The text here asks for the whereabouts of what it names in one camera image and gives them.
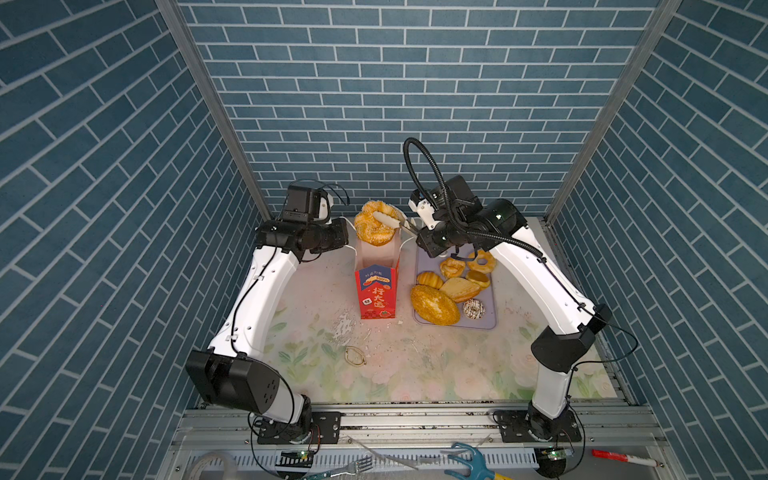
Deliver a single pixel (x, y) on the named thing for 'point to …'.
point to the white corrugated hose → (229, 472)
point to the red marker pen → (626, 458)
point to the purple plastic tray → (426, 263)
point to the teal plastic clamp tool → (477, 468)
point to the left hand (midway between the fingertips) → (350, 233)
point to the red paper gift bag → (377, 268)
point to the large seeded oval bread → (434, 305)
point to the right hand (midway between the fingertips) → (418, 234)
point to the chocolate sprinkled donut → (474, 309)
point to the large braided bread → (372, 229)
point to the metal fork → (353, 468)
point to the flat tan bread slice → (460, 290)
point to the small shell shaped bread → (452, 268)
